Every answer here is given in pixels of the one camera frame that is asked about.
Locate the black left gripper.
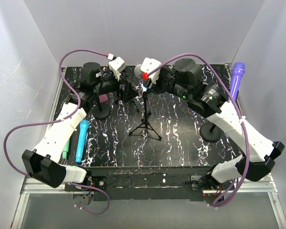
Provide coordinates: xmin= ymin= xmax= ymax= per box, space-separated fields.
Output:
xmin=93 ymin=70 xmax=139 ymax=103

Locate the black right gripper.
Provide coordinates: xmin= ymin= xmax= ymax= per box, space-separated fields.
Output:
xmin=143 ymin=66 xmax=191 ymax=101

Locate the glitter purple silver-head microphone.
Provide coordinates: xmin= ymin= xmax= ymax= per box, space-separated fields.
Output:
xmin=134 ymin=64 xmax=143 ymax=79

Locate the black tripod stand with ring clamp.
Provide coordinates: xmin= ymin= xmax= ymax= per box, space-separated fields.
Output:
xmin=129 ymin=91 xmax=162 ymax=141

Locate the mint green microphone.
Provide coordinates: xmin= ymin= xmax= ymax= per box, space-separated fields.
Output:
xmin=61 ymin=140 xmax=70 ymax=160

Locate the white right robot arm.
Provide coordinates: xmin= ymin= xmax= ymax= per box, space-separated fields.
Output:
xmin=154 ymin=58 xmax=285 ymax=190

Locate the black round-base clip stand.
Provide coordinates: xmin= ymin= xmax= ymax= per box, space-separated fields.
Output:
xmin=92 ymin=88 xmax=111 ymax=120

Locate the cyan blue microphone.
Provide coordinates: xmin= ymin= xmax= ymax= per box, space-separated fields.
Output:
xmin=75 ymin=120 xmax=89 ymax=164

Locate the black round-base stand right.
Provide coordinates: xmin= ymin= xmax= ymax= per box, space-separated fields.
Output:
xmin=199 ymin=123 xmax=222 ymax=143

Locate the solid purple microphone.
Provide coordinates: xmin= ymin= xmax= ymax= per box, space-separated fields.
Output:
xmin=229 ymin=62 xmax=245 ymax=101

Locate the blue and white block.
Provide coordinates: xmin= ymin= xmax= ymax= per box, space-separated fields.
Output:
xmin=142 ymin=82 xmax=150 ymax=92

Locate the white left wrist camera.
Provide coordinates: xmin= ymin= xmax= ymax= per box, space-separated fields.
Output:
xmin=108 ymin=57 xmax=126 ymax=81

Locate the black front mounting rail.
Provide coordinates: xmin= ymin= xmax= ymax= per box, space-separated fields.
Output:
xmin=86 ymin=166 xmax=211 ymax=201

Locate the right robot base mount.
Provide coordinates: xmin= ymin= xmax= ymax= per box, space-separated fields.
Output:
xmin=187 ymin=175 xmax=237 ymax=207

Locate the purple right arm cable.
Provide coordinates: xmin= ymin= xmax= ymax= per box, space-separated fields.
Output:
xmin=142 ymin=52 xmax=250 ymax=208

